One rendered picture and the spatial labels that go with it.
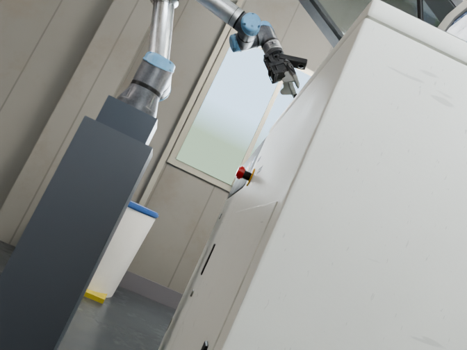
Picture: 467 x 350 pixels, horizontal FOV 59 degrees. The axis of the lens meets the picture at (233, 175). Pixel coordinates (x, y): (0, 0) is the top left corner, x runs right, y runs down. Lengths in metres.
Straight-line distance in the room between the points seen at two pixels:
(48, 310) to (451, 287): 1.18
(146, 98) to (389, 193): 1.10
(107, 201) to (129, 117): 0.29
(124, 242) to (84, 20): 1.71
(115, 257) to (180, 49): 1.65
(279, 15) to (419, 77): 3.08
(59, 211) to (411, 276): 1.11
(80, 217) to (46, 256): 0.15
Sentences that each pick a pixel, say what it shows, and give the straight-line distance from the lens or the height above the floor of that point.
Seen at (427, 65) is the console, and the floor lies 0.92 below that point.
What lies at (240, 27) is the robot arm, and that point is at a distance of 1.65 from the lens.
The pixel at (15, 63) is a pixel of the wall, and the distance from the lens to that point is 3.40.
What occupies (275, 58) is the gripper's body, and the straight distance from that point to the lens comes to 1.73.
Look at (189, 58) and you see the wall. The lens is 3.32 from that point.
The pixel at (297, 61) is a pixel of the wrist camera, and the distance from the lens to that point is 1.72.
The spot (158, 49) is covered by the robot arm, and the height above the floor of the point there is 1.18.
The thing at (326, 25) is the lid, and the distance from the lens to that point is 2.12.
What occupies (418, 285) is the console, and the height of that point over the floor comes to 0.67.
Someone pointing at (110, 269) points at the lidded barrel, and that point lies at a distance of 2.62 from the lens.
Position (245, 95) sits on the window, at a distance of 3.29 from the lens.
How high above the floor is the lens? 0.63
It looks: 8 degrees up
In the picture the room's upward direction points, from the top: 25 degrees clockwise
